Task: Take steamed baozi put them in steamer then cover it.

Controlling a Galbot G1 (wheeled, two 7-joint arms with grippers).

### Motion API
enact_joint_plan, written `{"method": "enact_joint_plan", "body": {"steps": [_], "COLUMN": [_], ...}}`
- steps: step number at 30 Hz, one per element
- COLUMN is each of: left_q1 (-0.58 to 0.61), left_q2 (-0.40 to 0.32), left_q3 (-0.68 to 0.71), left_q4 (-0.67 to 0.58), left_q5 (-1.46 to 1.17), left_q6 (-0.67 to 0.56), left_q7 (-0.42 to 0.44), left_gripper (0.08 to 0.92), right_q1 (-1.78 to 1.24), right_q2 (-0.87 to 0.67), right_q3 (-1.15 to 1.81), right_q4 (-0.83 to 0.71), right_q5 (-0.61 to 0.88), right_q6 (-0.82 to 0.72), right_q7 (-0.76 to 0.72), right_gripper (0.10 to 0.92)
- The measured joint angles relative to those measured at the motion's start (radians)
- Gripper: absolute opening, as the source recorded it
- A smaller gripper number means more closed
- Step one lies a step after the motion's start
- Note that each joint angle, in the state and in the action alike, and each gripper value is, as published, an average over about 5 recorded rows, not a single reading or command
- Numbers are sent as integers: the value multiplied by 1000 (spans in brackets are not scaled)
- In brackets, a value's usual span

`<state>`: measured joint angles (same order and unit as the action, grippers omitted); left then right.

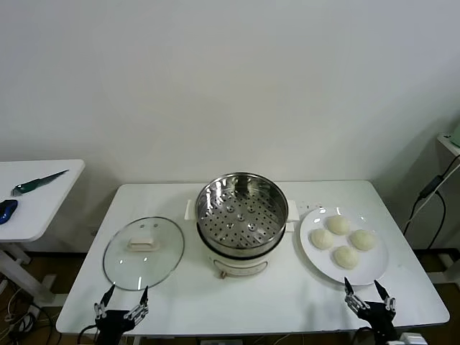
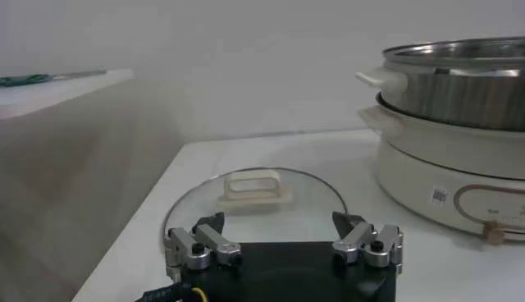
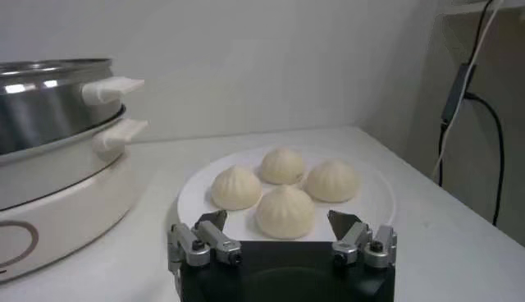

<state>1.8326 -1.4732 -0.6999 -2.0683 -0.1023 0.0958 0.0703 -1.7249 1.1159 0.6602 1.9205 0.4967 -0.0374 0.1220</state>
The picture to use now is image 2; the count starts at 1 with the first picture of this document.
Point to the white electric cooker base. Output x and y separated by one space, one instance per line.
418 172

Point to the white side table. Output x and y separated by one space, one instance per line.
61 93

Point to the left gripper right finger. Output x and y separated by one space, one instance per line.
361 240

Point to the white main table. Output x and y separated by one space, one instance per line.
143 254

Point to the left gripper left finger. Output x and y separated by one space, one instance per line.
205 240

